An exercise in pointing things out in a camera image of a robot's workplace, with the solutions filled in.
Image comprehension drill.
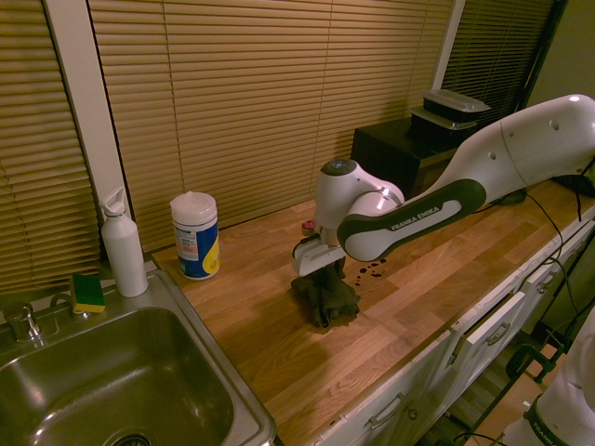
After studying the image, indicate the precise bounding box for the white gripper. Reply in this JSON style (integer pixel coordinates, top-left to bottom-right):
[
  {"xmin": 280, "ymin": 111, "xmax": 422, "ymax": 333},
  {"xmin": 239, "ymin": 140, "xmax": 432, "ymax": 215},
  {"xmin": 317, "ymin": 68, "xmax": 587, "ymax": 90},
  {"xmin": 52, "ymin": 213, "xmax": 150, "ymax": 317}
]
[{"xmin": 291, "ymin": 235, "xmax": 348, "ymax": 281}]

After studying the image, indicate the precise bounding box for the dark green towel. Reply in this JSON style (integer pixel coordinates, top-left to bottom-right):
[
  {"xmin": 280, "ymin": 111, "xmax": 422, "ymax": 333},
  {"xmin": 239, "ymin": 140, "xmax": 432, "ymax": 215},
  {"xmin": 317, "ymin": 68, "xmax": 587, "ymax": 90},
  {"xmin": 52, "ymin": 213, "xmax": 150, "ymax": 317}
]
[{"xmin": 289, "ymin": 263, "xmax": 362, "ymax": 330}]

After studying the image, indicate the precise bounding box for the dark liquid spill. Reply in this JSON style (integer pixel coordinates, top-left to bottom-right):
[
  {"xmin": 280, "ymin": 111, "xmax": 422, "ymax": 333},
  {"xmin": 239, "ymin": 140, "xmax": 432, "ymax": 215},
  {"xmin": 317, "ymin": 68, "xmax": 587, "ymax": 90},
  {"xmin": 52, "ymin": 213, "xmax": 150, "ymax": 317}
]
[{"xmin": 352, "ymin": 258, "xmax": 388, "ymax": 285}]

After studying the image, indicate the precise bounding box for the small pink object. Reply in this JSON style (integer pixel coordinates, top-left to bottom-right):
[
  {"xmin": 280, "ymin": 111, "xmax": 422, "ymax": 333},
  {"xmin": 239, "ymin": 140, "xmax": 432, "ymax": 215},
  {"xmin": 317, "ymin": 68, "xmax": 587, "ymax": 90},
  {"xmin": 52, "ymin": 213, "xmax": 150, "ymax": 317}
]
[{"xmin": 300, "ymin": 220, "xmax": 326, "ymax": 243}]

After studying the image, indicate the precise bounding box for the black microwave box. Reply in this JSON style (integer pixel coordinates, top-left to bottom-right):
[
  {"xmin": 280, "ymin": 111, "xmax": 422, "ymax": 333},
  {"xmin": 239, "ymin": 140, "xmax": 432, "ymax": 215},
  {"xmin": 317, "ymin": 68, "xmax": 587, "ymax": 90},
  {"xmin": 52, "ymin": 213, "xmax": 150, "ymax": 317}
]
[{"xmin": 349, "ymin": 118, "xmax": 471, "ymax": 200}]

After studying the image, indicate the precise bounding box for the white wipes canister blue label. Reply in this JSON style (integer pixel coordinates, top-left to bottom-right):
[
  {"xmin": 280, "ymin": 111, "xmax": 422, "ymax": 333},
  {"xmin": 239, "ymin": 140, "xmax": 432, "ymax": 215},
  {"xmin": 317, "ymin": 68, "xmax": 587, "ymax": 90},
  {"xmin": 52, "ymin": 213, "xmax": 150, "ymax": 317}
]
[{"xmin": 168, "ymin": 190, "xmax": 221, "ymax": 282}]

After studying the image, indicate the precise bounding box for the white drawer front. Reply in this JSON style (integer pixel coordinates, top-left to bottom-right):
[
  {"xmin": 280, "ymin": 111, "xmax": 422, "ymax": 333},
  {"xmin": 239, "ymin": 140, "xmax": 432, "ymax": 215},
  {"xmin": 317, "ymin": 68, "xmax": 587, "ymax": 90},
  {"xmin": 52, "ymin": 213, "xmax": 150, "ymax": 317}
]
[{"xmin": 463, "ymin": 288, "xmax": 530, "ymax": 346}]

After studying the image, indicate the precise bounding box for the black food container clear lid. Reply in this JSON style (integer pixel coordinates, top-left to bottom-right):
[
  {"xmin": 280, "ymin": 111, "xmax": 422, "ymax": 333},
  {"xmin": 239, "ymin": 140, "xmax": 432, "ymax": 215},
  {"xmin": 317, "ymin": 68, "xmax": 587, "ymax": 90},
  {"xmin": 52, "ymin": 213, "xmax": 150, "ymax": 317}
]
[
  {"xmin": 421, "ymin": 89, "xmax": 493, "ymax": 124},
  {"xmin": 408, "ymin": 105, "xmax": 480, "ymax": 139}
]

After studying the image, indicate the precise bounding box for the wide beige window blind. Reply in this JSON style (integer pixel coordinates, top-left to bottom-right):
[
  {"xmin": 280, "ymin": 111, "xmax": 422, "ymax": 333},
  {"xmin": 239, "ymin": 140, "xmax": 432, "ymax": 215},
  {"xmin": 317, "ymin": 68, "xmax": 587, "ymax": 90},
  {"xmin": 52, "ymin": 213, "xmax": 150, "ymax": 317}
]
[{"xmin": 86, "ymin": 0, "xmax": 456, "ymax": 255}]

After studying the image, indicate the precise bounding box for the black clamp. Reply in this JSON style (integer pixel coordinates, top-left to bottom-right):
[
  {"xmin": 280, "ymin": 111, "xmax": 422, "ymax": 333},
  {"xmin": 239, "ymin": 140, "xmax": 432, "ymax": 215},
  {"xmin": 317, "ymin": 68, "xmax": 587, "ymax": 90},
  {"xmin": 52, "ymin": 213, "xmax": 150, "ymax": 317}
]
[{"xmin": 505, "ymin": 342, "xmax": 569, "ymax": 386}]

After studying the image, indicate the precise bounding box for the white water bottle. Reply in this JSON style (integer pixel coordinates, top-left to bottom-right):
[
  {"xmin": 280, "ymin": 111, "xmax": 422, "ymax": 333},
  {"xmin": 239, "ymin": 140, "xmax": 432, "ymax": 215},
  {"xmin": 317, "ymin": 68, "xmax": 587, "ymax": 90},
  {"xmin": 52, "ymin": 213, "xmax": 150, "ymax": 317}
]
[{"xmin": 98, "ymin": 186, "xmax": 150, "ymax": 298}]

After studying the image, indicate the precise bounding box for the stainless steel sink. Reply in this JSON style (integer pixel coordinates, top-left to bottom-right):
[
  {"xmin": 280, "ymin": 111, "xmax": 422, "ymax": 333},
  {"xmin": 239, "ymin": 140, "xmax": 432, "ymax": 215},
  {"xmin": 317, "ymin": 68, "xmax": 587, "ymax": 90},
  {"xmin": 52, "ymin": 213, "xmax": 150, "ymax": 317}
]
[{"xmin": 0, "ymin": 269, "xmax": 278, "ymax": 446}]

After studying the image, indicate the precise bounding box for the green and yellow sponge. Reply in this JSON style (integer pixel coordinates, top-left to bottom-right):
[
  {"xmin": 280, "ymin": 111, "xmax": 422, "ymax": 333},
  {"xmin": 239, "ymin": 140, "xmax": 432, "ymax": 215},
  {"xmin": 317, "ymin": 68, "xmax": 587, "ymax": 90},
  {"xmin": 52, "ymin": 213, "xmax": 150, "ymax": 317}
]
[{"xmin": 70, "ymin": 272, "xmax": 106, "ymax": 316}]

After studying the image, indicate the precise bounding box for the dark shaded window blind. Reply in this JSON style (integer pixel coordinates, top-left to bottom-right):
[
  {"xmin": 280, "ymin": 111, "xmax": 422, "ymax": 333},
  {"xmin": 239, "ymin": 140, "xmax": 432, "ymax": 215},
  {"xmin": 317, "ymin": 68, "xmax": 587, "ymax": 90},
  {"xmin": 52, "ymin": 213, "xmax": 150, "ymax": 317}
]
[{"xmin": 440, "ymin": 0, "xmax": 557, "ymax": 123}]

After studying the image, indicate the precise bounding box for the narrow beige window blind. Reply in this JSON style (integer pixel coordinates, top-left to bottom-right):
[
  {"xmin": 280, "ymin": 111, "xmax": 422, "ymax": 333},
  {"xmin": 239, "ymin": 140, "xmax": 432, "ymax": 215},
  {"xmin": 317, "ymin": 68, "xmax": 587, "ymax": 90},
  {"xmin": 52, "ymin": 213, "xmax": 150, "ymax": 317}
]
[{"xmin": 0, "ymin": 0, "xmax": 102, "ymax": 295}]

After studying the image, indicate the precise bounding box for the metal cabinet door handle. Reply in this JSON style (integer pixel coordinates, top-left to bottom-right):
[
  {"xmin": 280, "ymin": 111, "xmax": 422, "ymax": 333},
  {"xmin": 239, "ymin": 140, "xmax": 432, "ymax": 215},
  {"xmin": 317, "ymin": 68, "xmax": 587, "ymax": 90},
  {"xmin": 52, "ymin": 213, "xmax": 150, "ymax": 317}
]
[{"xmin": 368, "ymin": 392, "xmax": 406, "ymax": 429}]

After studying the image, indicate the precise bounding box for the small metal drawer handle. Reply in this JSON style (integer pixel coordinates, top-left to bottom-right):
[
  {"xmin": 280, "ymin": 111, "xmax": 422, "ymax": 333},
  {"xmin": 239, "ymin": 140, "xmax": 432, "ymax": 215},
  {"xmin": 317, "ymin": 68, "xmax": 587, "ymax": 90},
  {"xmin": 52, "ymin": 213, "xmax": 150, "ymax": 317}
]
[{"xmin": 535, "ymin": 272, "xmax": 560, "ymax": 295}]

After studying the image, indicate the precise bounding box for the black cable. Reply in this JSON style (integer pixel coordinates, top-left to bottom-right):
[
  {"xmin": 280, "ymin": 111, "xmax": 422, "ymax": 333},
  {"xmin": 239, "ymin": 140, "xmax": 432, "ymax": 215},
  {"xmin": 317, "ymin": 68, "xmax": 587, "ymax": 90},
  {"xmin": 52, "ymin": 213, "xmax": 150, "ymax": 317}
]
[{"xmin": 524, "ymin": 188, "xmax": 595, "ymax": 326}]

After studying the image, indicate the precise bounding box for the black camera stand pole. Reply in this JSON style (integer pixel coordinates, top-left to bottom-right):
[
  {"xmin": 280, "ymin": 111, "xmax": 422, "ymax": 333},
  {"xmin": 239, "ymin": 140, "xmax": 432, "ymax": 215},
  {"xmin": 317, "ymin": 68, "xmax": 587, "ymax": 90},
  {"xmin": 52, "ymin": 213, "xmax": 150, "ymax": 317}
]
[{"xmin": 495, "ymin": 0, "xmax": 571, "ymax": 206}]

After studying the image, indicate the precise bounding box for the metal faucet handle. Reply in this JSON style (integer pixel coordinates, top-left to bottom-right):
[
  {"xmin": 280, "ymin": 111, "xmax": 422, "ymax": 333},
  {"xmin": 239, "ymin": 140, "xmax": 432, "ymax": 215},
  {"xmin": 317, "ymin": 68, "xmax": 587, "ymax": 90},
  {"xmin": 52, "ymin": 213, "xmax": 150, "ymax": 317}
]
[{"xmin": 2, "ymin": 300, "xmax": 46, "ymax": 346}]

